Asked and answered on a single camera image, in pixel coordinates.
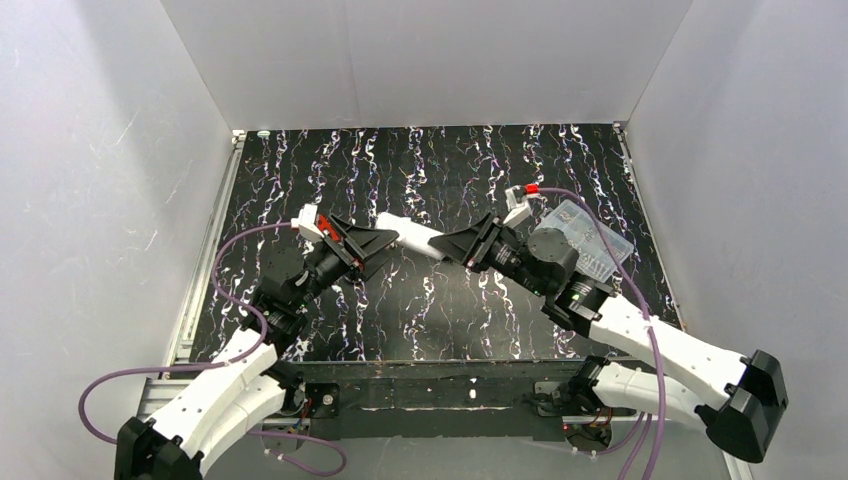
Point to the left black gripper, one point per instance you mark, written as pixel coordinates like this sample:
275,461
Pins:
346,245

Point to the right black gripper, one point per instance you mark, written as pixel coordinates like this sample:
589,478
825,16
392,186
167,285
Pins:
483,242

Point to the white remote control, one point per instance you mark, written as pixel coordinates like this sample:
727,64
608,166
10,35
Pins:
411,235

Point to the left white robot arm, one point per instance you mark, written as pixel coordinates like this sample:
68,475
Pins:
185,437

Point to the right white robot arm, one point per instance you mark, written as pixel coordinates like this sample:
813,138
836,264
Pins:
736,400

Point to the clear plastic screw box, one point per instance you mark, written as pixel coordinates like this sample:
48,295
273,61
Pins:
596,258

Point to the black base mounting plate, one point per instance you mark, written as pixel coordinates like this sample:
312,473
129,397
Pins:
429,399

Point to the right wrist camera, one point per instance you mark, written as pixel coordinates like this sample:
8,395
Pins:
518,205

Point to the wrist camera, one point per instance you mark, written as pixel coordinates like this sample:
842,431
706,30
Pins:
311,225
518,205

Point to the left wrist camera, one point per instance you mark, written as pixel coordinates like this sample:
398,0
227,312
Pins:
311,225

